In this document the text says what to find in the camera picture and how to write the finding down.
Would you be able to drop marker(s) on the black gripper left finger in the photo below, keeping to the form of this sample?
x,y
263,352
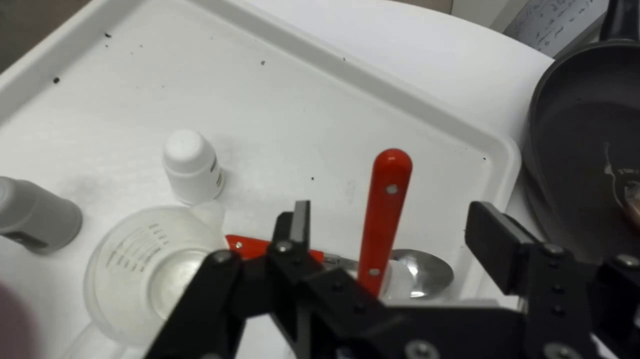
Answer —
x,y
293,230

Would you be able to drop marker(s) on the black frying pan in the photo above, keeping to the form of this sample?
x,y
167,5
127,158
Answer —
x,y
573,132

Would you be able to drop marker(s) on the printed paper sheet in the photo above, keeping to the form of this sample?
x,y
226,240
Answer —
x,y
560,23

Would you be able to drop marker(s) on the clear measuring cup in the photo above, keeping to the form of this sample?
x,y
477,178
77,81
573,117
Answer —
x,y
133,266

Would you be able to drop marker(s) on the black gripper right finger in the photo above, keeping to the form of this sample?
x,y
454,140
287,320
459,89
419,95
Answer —
x,y
512,252

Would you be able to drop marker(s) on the grey cylinder cup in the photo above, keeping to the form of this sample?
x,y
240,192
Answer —
x,y
36,216

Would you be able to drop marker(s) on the white plastic tray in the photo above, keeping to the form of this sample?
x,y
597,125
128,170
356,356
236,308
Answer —
x,y
232,101

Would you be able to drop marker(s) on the small white bottle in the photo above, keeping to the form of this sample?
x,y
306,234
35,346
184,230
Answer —
x,y
193,166

